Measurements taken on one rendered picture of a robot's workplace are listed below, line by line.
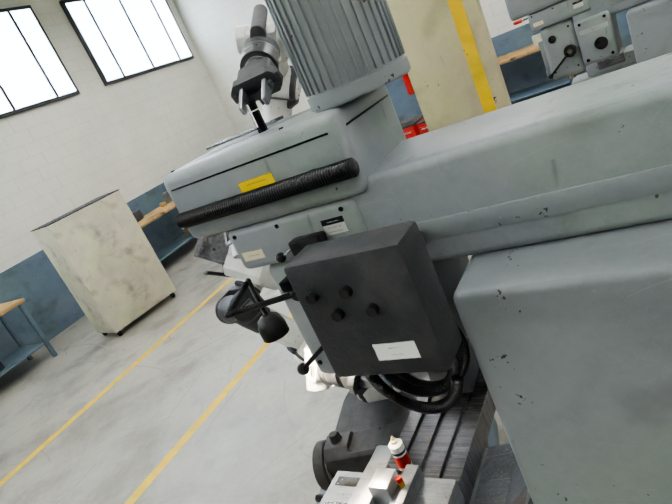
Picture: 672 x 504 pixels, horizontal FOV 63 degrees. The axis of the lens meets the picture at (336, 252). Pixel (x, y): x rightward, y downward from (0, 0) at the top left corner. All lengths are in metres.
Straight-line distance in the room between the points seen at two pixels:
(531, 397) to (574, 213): 0.31
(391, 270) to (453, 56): 2.14
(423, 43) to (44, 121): 7.99
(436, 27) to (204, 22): 10.16
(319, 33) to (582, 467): 0.86
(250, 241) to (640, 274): 0.73
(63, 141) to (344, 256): 9.47
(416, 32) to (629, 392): 2.18
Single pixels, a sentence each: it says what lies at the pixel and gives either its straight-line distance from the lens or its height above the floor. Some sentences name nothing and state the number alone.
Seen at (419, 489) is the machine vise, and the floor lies 0.99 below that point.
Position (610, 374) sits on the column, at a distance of 0.94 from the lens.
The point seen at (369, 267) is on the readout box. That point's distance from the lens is 0.74.
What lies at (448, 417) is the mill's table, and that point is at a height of 0.92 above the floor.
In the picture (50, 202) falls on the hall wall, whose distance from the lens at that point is 9.67.
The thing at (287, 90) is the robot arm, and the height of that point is 1.94.
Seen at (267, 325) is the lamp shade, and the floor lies 1.47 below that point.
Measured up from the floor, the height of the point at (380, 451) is 0.84.
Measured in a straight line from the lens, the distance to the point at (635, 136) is 0.89.
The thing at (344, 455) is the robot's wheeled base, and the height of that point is 0.59.
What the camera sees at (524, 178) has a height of 1.68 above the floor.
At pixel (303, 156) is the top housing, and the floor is 1.83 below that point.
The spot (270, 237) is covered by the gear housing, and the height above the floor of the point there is 1.69.
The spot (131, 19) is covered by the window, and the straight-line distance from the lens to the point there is 11.99.
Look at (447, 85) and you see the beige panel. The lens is 2.84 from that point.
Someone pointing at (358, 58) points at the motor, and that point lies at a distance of 0.97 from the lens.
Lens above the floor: 1.97
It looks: 18 degrees down
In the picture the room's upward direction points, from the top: 25 degrees counter-clockwise
